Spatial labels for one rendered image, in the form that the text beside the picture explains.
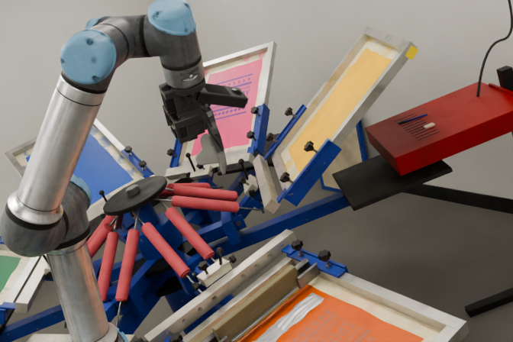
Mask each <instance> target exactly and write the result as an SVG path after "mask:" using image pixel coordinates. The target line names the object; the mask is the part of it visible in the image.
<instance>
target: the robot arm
mask: <svg viewBox="0 0 513 342"><path fill-rule="evenodd" d="M153 56H159V57H160V62H161V65H162V68H163V73H164V76H165V79H166V82H165V83H163V84H161V85H159V89H160V94H161V96H162V100H163V104H164V105H163V110H164V114H165V116H166V122H167V124H168V126H170V128H171V131H172V133H173V135H174V136H175V138H176V139H177V138H178V140H179V144H183V143H185V142H187V141H188V142H189V141H191V140H194V139H197V138H198V135H200V134H203V133H205V130H208V134H203V135H202V136H201V138H200V142H201V145H202V149H201V151H200V152H199V153H198V154H197V155H196V157H195V161H196V163H197V164H198V165H207V164H213V163H218V164H219V166H220V169H221V172H222V175H224V174H225V173H226V168H227V160H226V156H225V152H224V146H223V143H222V140H221V135H220V133H219V130H218V127H217V125H216V121H215V117H214V113H213V111H212V110H211V108H210V105H222V106H228V107H235V108H245V106H246V104H247V101H248V98H247V97H246V96H245V94H244V93H243V92H242V91H241V89H240V88H236V87H230V86H225V85H215V84H209V83H206V81H205V70H204V66H203V62H202V55H201V51H200V46H199V42H198V35H197V31H196V23H195V20H194V18H193V15H192V9H191V6H190V4H189V3H188V2H187V1H186V0H157V1H155V2H154V3H153V4H151V5H150V7H149V8H148V14H146V15H128V16H116V17H111V16H103V17H100V18H93V19H90V20H89V21H88V22H87V23H86V26H85V28H84V30H83V31H80V32H78V33H76V34H74V35H73V36H72V37H71V38H70V39H68V41H67V42H65V44H64V45H63V46H62V49H61V51H60V62H61V66H62V72H61V74H60V78H59V80H58V83H57V85H56V88H55V91H54V94H53V97H52V99H51V101H50V105H49V108H48V109H47V113H46V115H45V118H44V122H43V124H42V126H41V129H40V132H39V134H38V137H37V140H36V143H35V145H34V149H33V151H32V153H31V157H30V159H29V161H28V164H27V167H26V170H25V172H24V175H23V178H22V180H21V184H20V186H19V188H18V191H15V192H13V193H11V195H10V196H9V198H8V201H7V203H6V206H5V210H4V211H3V214H2V218H1V221H0V235H1V238H2V241H3V242H4V244H5V246H6V247H7V248H8V249H9V250H10V251H12V252H13V253H16V254H17V255H20V256H23V257H40V256H43V255H45V254H46V256H47V261H48V263H49V266H50V271H51V273H52V277H53V281H54V283H55V286H56V290H57V294H58V296H59V299H60V304H61V306H62V310H63V313H64V317H65V319H66V324H67V327H68V329H69V334H70V337H69V339H68V341H67V342H128V339H127V337H126V335H125V334H124V333H123V332H120V331H119V328H117V327H115V326H114V325H113V324H112V323H110V322H108V319H107V317H106V313H105V308H104V305H103V302H102V297H101V294H100V291H99V287H98V283H97V279H96V276H95V271H94V268H93V265H92V260H91V257H90V253H89V249H88V245H87V242H86V239H87V237H88V236H89V235H90V233H91V228H90V224H89V219H88V215H87V210H88V209H89V207H90V205H91V201H92V193H91V191H90V189H89V187H88V186H87V184H86V183H85V182H84V181H83V180H82V179H81V178H79V177H77V176H76V175H74V174H73V172H74V170H75V168H76V165H77V163H78V161H79V158H80V155H81V153H82V150H83V148H84V146H85V144H86V141H87V138H88V136H89V133H90V131H91V129H92V125H93V124H94V121H95V119H96V116H97V114H98V111H99V109H100V107H101V104H102V102H103V99H104V97H105V94H106V92H107V89H108V87H109V84H110V82H111V79H112V77H113V75H114V73H115V70H116V69H117V68H118V67H119V66H120V65H121V64H122V63H124V62H125V61H127V60H128V59H132V58H145V57H153Z"/></svg>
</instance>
